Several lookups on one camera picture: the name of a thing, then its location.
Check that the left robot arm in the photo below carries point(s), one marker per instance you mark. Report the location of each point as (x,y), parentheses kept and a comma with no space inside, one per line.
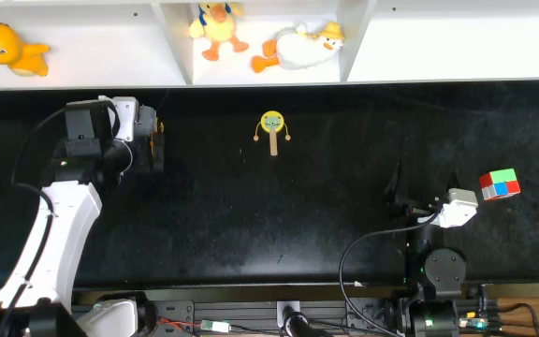
(61,224)

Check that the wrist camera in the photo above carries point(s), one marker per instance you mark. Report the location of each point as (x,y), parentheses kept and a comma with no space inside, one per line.
(126,114)
(457,208)

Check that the grey and yellow toy truck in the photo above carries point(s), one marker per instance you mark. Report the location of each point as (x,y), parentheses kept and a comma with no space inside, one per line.
(148,119)

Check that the many-coloured puzzle cube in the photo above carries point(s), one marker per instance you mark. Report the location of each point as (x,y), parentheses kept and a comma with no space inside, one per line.
(500,183)

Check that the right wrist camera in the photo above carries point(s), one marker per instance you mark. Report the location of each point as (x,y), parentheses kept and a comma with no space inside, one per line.
(457,208)

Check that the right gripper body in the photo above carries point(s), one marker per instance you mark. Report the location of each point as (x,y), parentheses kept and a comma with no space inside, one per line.
(414,206)

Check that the orange dinosaur toy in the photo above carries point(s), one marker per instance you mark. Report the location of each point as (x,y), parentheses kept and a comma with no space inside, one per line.
(3,47)

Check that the yellow plush duck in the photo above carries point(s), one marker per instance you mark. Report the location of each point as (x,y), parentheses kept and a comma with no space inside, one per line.
(218,28)

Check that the white shelf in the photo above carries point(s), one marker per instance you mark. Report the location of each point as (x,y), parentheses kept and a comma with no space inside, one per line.
(91,56)

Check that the yellow rattle drum toy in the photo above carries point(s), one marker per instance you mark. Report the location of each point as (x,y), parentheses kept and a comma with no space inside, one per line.
(272,122)

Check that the white plush duck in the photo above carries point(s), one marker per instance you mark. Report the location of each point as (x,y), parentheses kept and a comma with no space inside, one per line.
(302,49)

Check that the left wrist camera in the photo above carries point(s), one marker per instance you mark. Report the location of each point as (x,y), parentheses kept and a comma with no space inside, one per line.
(126,114)

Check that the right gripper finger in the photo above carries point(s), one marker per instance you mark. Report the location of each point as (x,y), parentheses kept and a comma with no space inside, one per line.
(395,187)
(453,181)

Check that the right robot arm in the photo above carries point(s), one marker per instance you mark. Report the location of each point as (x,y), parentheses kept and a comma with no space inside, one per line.
(445,271)

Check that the mounting rail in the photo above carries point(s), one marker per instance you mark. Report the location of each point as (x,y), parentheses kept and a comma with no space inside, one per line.
(251,318)

